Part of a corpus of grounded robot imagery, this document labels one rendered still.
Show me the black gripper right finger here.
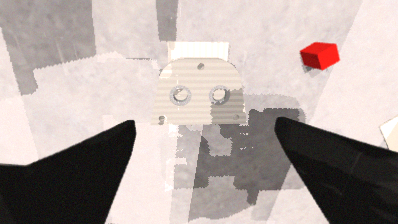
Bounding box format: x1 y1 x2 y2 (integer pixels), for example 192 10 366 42
274 117 398 224

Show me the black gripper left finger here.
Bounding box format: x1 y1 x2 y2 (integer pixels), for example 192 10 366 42
0 120 137 224

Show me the red cube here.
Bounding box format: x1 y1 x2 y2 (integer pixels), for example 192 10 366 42
300 42 339 70

